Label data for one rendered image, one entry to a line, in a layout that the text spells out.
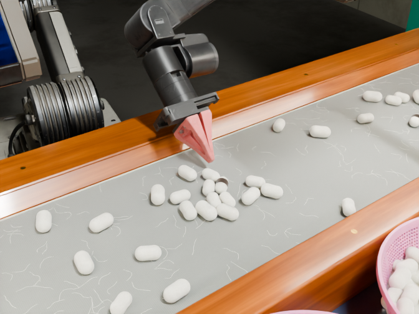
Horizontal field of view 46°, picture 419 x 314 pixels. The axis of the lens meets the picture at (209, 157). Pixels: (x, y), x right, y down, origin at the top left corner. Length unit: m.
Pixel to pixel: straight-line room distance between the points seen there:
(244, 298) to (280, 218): 0.18
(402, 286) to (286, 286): 0.15
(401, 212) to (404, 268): 0.09
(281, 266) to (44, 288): 0.29
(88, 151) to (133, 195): 0.12
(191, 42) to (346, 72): 0.40
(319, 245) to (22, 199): 0.43
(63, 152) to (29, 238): 0.18
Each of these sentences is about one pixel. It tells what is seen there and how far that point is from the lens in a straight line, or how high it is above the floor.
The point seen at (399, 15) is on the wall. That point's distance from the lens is 4.09.
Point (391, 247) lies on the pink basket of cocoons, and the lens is 0.69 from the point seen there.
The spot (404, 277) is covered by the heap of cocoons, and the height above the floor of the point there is 0.74.
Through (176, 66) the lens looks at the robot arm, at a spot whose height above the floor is 0.89.
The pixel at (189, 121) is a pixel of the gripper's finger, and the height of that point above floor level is 0.83.
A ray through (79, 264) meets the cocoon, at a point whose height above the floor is 0.76.
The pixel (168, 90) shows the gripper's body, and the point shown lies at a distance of 0.80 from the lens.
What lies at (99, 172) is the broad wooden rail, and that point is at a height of 0.75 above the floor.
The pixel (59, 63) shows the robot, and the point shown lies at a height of 0.81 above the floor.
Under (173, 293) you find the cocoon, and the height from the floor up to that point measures 0.76.
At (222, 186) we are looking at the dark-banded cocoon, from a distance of 0.75.
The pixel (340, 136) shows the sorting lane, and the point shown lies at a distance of 0.93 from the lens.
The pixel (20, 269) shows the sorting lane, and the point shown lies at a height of 0.74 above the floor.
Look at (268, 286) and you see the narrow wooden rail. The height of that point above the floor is 0.77.
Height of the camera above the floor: 1.20
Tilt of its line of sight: 33 degrees down
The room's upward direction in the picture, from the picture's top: straight up
